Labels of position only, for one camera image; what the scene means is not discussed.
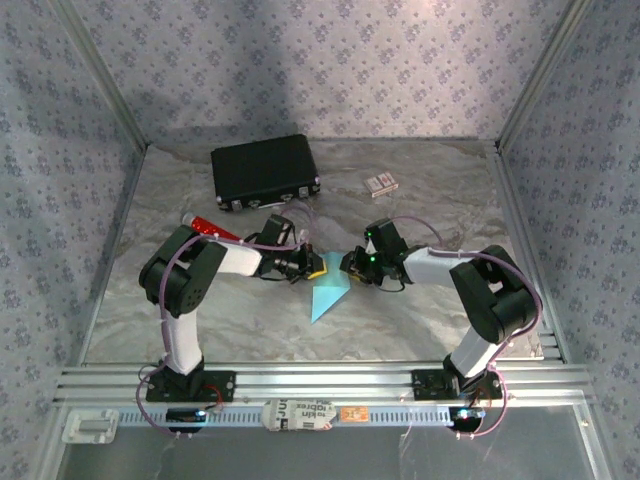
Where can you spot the light blue paper sheet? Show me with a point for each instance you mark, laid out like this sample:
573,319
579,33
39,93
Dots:
325,295

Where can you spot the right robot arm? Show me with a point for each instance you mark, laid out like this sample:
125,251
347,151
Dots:
470,357

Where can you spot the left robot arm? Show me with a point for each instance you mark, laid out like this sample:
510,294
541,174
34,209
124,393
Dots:
182,345

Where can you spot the small playing card box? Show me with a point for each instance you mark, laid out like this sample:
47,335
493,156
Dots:
381,184

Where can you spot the red tube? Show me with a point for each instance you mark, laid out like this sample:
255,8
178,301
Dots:
207,226

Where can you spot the black case with metal corners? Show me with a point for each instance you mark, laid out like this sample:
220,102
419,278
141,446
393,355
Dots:
262,170

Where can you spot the orange tag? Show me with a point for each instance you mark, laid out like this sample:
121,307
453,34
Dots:
354,414

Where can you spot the newspaper wrapped roll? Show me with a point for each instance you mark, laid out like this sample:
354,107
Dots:
297,414

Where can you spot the right small controller board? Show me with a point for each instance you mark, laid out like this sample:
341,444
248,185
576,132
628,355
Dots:
467,415

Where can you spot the small controller board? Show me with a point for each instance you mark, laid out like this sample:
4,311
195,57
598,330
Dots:
182,415
467,415

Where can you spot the left small controller board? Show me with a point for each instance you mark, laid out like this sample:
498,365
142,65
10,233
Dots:
182,415

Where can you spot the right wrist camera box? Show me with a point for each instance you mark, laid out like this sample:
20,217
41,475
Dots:
370,247

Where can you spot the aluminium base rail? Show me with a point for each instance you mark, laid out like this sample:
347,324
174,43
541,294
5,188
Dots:
325,380

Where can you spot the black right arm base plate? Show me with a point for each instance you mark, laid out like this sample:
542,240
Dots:
425,385

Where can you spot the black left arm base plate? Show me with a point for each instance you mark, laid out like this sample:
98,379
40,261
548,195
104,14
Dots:
225,386

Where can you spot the aluminium frame post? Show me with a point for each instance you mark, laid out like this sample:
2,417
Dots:
542,75
100,75

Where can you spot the white plastic bracket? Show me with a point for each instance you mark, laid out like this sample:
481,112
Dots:
90,426

